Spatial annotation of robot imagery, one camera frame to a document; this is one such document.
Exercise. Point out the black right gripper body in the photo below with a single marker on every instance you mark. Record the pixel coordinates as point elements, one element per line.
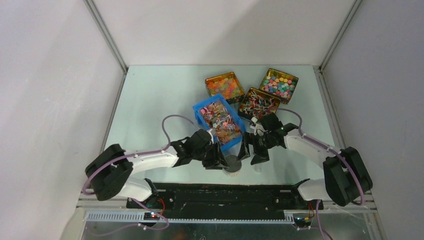
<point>264,141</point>

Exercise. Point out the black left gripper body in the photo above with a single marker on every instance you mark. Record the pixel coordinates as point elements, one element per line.
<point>207,155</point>

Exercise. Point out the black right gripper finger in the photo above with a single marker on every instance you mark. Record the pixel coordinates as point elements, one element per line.
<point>244,151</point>
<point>260,156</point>

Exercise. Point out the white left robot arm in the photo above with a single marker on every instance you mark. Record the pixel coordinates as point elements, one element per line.
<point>112,173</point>

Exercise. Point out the tin of pastel candies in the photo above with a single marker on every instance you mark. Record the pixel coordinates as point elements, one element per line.
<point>279,84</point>

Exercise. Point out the clear plastic jar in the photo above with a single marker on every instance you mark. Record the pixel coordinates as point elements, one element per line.
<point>232,172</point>

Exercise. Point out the clear plastic scoop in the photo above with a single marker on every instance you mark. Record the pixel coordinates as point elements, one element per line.
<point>258,167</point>

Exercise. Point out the grey slotted cable duct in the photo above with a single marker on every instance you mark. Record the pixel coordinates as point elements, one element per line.
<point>149,217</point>

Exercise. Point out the tin of orange candies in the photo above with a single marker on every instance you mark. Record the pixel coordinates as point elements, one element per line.
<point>226,84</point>

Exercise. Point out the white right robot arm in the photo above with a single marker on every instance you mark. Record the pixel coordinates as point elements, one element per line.
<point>345,177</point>

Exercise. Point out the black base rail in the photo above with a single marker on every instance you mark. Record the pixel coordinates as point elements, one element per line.
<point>224,200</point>

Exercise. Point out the blue plastic candy bin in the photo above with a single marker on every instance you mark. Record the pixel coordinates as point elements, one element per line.
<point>216,113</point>

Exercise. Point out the white jar lid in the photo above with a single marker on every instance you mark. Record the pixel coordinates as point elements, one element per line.
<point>232,161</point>

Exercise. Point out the tin of wrapped candies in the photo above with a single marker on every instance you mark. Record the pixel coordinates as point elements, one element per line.
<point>256,102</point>

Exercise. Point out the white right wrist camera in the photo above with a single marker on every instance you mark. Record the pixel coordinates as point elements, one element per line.
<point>256,126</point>

